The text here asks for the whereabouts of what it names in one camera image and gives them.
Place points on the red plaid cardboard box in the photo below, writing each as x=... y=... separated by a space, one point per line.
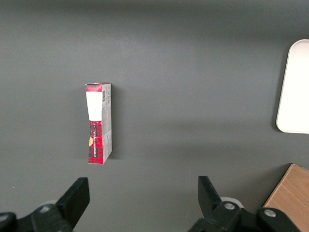
x=99 y=123

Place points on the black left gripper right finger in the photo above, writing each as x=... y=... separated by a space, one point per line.
x=212 y=203

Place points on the white plastic tray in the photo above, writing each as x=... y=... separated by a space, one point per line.
x=295 y=88

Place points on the wooden board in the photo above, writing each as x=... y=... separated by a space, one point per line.
x=290 y=195

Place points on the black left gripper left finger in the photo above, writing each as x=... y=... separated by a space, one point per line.
x=72 y=200

